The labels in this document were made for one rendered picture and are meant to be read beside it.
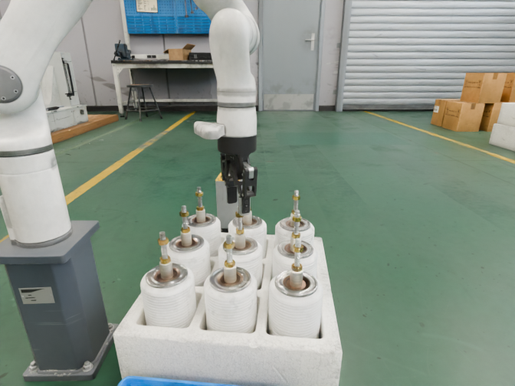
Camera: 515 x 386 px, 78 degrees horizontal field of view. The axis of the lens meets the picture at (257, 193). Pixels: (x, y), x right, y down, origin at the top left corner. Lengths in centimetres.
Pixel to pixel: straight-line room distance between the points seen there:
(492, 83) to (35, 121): 405
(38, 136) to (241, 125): 35
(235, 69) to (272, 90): 493
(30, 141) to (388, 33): 552
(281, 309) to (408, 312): 50
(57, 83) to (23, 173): 343
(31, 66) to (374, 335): 88
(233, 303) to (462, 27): 604
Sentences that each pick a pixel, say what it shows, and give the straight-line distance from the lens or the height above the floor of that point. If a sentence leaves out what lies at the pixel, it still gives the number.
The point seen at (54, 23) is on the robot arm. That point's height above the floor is 67.
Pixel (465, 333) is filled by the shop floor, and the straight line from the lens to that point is 100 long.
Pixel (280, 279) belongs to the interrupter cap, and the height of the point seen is 25.
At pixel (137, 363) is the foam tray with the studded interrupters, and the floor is 12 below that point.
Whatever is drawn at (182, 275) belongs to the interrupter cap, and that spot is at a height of 25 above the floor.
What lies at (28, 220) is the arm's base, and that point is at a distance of 70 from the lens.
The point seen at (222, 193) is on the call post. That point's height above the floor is 27.
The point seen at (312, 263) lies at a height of 24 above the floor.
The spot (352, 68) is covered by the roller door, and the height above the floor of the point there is 66.
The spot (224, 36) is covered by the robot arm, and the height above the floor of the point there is 66.
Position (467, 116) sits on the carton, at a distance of 416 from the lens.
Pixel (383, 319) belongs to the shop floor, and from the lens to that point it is 95.
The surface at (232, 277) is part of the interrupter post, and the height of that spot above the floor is 26.
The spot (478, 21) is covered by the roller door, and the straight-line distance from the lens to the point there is 648.
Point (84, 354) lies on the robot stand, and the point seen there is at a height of 5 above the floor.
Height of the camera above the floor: 60
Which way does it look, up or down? 21 degrees down
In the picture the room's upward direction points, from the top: straight up
